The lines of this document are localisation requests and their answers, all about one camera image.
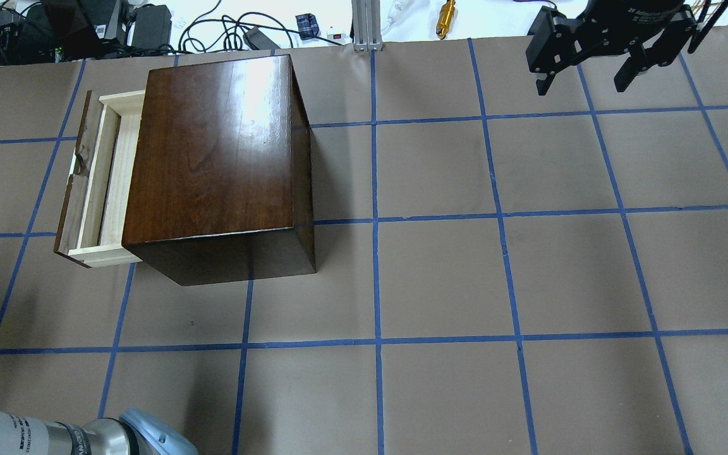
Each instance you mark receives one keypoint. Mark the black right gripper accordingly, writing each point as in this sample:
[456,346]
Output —
[645,18]

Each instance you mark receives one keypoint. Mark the dark wooden drawer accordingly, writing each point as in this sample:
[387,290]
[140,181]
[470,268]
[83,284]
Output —
[92,219]

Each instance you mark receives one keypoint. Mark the gold metal cylinder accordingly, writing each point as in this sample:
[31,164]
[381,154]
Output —
[445,19]

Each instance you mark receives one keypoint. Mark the dark wooden cabinet box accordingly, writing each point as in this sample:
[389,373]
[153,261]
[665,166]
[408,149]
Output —
[221,188]

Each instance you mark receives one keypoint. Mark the black power adapter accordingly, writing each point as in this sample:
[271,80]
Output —
[151,27]

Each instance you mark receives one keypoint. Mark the aluminium frame post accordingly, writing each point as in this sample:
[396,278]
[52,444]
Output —
[366,26]

